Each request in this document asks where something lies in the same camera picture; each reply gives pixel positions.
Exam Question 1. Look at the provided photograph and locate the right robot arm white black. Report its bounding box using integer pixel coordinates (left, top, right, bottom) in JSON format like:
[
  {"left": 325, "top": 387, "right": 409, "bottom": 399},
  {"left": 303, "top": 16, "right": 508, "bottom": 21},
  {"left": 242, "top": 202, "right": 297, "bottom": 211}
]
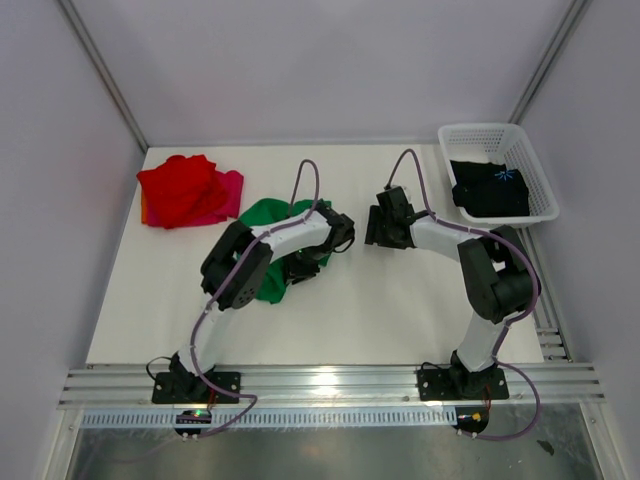
[{"left": 365, "top": 186, "right": 540, "bottom": 400}]

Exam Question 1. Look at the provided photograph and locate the green t shirt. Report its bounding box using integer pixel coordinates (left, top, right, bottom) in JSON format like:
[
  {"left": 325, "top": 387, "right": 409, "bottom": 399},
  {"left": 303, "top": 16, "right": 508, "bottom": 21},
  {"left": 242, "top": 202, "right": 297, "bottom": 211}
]
[{"left": 239, "top": 198, "right": 312, "bottom": 305}]

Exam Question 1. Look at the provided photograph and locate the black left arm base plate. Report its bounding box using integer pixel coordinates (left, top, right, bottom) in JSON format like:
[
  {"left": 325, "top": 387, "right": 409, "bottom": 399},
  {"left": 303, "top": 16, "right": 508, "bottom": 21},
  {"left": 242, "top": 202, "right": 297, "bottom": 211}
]
[{"left": 151, "top": 371, "right": 241, "bottom": 405}]

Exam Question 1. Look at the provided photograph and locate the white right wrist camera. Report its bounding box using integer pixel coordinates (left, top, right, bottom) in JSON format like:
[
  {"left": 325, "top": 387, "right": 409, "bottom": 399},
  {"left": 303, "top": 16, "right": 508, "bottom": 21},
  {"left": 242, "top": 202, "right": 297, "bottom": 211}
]
[{"left": 394, "top": 185, "right": 411, "bottom": 201}]

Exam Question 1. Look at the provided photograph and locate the right black controller board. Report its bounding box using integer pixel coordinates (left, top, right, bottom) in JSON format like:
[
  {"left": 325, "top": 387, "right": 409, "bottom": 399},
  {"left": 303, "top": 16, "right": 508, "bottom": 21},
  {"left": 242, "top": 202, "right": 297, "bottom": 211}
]
[{"left": 453, "top": 409, "right": 490, "bottom": 436}]

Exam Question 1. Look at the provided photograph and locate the orange folded t shirt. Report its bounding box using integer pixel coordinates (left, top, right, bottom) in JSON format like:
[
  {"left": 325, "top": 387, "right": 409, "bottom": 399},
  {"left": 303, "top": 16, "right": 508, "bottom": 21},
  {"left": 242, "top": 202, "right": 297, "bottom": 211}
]
[{"left": 140, "top": 190, "right": 148, "bottom": 225}]

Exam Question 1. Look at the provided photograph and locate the red folded t shirt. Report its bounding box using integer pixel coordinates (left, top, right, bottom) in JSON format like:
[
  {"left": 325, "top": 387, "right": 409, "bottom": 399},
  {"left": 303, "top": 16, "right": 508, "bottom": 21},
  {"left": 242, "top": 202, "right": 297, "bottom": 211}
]
[{"left": 136, "top": 155, "right": 227, "bottom": 229}]

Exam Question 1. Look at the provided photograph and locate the grey slotted cable duct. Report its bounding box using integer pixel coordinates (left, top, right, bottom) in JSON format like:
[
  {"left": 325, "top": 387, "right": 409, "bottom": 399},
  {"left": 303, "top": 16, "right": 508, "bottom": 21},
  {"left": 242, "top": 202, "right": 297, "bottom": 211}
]
[{"left": 80, "top": 405, "right": 456, "bottom": 429}]

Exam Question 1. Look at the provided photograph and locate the black controller board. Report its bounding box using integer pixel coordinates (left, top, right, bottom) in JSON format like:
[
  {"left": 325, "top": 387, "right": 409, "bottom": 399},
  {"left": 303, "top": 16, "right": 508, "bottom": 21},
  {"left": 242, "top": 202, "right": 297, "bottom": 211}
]
[
  {"left": 453, "top": 409, "right": 490, "bottom": 436},
  {"left": 174, "top": 409, "right": 212, "bottom": 437}
]

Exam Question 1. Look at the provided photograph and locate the black t shirt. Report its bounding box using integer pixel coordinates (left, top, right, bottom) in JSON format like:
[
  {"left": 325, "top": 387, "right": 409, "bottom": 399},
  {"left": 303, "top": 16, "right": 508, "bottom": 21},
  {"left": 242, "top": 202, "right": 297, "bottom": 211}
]
[{"left": 451, "top": 161, "right": 530, "bottom": 218}]

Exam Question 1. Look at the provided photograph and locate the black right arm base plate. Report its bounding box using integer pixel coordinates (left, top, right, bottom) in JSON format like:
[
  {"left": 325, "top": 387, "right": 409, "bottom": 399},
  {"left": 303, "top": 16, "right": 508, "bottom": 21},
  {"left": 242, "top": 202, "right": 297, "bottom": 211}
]
[{"left": 416, "top": 362, "right": 510, "bottom": 401}]

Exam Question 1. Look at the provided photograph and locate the aluminium mounting rail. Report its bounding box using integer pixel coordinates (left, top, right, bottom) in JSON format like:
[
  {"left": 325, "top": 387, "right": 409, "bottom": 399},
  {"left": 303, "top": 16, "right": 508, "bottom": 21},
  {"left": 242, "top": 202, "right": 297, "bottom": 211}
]
[{"left": 58, "top": 363, "right": 606, "bottom": 410}]

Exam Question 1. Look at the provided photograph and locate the left black controller board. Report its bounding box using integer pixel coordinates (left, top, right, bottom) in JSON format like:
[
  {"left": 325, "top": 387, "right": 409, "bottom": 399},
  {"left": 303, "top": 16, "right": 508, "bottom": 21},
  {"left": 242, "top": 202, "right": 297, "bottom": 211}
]
[{"left": 174, "top": 409, "right": 212, "bottom": 437}]

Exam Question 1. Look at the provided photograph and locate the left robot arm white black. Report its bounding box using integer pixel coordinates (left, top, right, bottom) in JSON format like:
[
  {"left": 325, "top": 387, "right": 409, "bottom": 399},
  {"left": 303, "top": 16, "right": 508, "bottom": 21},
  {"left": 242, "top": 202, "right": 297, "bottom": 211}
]
[{"left": 169, "top": 201, "right": 355, "bottom": 402}]

